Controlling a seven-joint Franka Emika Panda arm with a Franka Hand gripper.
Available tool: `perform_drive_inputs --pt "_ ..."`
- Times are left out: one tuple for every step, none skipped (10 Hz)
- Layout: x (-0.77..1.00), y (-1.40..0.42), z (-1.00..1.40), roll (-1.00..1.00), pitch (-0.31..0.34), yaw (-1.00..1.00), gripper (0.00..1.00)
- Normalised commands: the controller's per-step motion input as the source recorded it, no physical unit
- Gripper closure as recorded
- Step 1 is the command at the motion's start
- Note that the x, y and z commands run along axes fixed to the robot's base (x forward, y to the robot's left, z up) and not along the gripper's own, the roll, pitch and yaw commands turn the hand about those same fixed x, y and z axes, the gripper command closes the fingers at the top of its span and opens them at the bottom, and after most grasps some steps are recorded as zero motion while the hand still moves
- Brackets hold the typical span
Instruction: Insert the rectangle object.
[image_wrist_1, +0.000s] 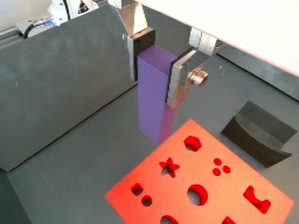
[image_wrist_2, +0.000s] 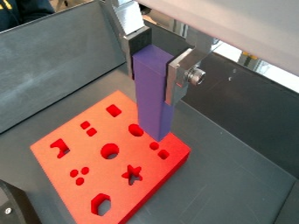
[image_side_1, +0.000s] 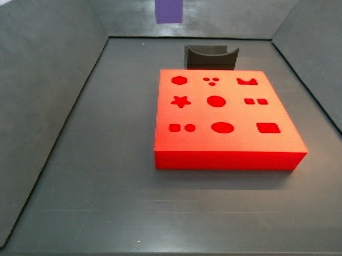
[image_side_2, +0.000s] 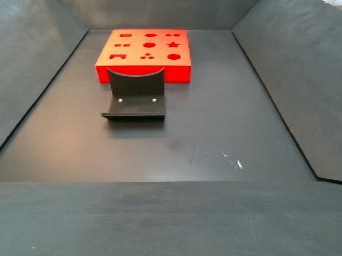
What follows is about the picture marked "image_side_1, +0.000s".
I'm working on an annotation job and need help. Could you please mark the purple rectangular peg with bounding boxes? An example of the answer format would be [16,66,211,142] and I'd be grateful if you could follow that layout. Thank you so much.
[155,0,183,24]

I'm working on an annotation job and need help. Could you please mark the red shape-sorting block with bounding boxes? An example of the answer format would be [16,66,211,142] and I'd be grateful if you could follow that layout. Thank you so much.
[154,69,308,171]

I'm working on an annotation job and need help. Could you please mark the black curved holder stand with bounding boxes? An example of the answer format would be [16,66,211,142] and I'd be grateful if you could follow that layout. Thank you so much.
[185,45,239,70]

